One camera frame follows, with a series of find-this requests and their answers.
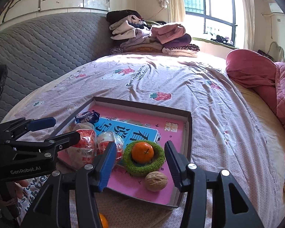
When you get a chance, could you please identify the person's left hand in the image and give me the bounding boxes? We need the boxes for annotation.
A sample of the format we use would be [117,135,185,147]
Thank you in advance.
[0,177,29,219]

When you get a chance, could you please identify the white drawstring cloth pouch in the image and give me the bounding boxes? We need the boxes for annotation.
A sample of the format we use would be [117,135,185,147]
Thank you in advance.
[65,123,97,170]

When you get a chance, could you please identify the pile of folded clothes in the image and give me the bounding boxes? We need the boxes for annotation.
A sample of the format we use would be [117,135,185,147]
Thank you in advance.
[106,10,200,57]

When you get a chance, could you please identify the walnut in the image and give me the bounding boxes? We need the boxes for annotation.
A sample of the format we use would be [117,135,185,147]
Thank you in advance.
[145,171,168,192]

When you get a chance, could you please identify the green fuzzy ring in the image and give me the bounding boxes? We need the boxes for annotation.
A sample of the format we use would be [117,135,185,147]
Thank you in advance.
[122,140,166,177]

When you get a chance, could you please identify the dark shallow cardboard box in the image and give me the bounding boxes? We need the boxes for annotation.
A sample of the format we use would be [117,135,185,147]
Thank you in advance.
[51,97,192,208]

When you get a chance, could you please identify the white air conditioner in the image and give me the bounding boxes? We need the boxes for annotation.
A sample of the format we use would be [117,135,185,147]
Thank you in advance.
[269,3,284,13]

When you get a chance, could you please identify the blue cookie snack packet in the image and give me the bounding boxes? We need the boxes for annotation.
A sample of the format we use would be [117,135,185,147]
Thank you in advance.
[75,110,100,124]

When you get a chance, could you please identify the red white snack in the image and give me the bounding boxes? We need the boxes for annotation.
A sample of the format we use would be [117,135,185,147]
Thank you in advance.
[74,129,97,156]

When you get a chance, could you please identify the orange tangerine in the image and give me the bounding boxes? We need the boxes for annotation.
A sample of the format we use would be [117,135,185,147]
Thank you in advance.
[131,142,154,164]
[99,213,109,228]

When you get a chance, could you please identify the pink quilted blanket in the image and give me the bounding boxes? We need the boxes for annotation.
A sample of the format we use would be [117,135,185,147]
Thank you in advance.
[226,49,285,130]

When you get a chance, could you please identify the grey quilted headboard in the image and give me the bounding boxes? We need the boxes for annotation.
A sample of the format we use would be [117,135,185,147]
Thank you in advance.
[0,12,113,121]

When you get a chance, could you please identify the pink strawberry print bedspread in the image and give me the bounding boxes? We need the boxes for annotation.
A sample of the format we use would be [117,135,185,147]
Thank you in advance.
[4,54,285,227]

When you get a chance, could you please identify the window with dark frame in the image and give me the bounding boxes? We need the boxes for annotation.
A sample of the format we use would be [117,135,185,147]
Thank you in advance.
[184,0,237,47]

